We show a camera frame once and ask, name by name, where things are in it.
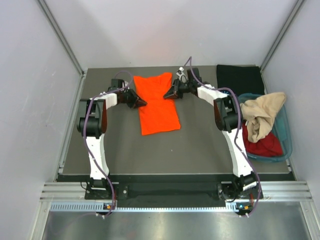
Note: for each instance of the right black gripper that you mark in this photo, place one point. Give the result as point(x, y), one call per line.
point(173, 92)

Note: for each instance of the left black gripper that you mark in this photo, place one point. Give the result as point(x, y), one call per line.
point(136, 101)

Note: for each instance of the orange t shirt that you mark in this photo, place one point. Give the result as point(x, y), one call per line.
point(159, 115)

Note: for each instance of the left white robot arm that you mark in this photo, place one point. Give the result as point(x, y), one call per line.
point(91, 123)

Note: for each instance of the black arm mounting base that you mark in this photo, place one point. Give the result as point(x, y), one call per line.
point(176, 190)

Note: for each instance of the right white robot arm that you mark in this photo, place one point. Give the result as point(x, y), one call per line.
point(228, 119)

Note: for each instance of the folded black t shirt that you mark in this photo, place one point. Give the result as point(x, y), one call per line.
point(240, 79)

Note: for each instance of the beige t shirt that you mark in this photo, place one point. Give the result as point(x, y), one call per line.
point(260, 114)

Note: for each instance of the red t shirt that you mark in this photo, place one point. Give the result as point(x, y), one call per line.
point(269, 146)

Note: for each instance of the teal plastic laundry basket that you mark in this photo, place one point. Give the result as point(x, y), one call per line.
point(280, 129)

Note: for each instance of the slotted grey cable duct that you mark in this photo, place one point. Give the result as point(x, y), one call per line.
point(105, 207)

